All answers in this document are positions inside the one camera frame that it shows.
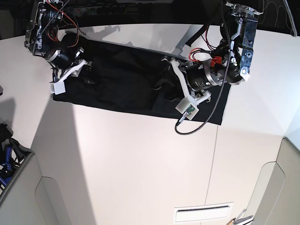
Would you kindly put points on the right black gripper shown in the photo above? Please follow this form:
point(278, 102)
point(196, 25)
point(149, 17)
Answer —
point(65, 55)

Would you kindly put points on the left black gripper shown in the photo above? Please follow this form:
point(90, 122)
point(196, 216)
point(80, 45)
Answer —
point(199, 76)

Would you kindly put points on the black T-shirt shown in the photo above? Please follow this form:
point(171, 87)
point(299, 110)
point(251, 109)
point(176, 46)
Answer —
point(124, 79)

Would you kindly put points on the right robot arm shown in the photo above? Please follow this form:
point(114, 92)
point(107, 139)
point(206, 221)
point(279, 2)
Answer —
point(41, 39)

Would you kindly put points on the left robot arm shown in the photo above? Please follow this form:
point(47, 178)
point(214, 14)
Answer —
point(238, 24)

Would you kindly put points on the blue and black clamps pile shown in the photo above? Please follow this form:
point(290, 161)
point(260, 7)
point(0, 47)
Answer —
point(12, 155)

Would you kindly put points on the left grey chair panel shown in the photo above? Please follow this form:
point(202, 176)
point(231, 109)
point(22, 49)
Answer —
point(32, 199)

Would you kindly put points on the grey chair panel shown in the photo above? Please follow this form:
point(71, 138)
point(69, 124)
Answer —
point(32, 199)
point(276, 197)

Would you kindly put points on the right grey chair panel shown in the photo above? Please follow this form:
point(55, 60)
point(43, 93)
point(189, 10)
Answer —
point(276, 197)

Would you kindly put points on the grey tool with orange tip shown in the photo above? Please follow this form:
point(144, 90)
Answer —
point(241, 221)

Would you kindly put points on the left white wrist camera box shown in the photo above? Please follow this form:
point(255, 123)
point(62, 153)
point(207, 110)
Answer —
point(187, 108)

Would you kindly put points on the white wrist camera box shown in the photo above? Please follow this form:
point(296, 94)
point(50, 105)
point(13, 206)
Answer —
point(187, 108)
point(57, 88)

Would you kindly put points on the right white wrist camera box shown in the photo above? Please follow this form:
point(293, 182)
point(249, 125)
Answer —
point(57, 88)

